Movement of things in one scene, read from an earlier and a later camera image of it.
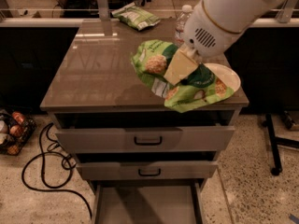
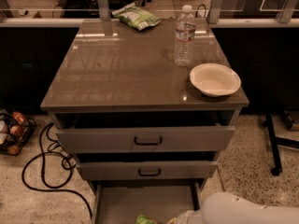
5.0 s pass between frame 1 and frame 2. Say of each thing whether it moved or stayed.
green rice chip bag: moved
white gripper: moved
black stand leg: stayed
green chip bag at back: stayed
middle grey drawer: stayed
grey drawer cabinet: stayed
